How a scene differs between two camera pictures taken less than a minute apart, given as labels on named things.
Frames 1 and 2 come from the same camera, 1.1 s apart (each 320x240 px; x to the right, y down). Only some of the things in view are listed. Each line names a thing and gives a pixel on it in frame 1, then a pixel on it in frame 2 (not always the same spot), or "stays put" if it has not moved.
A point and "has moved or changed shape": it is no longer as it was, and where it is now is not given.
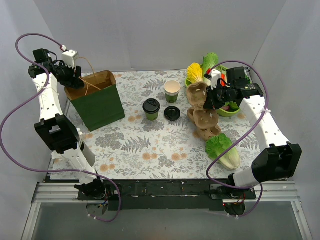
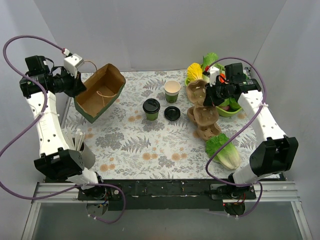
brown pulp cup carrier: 206,118 stays put
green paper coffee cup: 151,107 stays put
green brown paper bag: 98,101 has moved or changed shape
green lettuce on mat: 216,144 stays put
